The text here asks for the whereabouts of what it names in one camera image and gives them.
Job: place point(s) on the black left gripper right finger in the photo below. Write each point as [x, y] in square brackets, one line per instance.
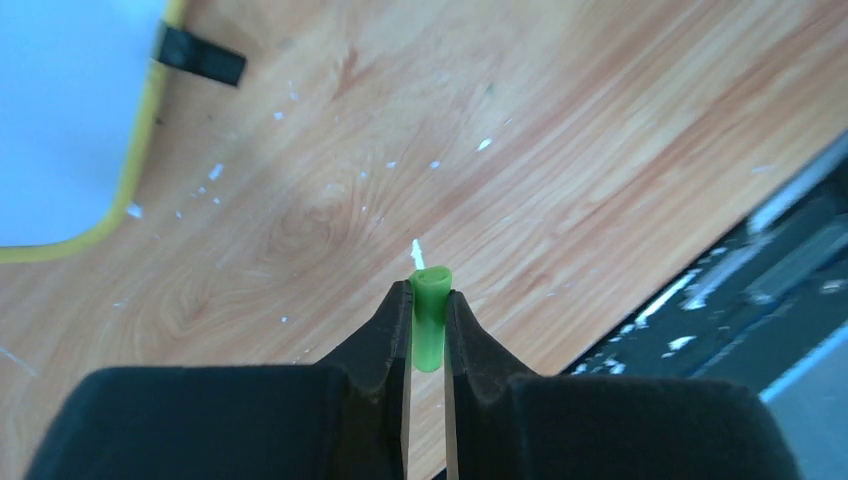
[505, 421]

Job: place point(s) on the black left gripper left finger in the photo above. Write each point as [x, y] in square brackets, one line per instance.
[345, 416]

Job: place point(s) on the green marker cap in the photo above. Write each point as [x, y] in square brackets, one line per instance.
[430, 290]

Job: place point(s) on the yellow framed whiteboard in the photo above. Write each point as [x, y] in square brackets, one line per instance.
[80, 88]

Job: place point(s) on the black whiteboard foot left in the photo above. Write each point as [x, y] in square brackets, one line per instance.
[184, 51]

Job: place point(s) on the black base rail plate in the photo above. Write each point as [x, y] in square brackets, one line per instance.
[764, 296]

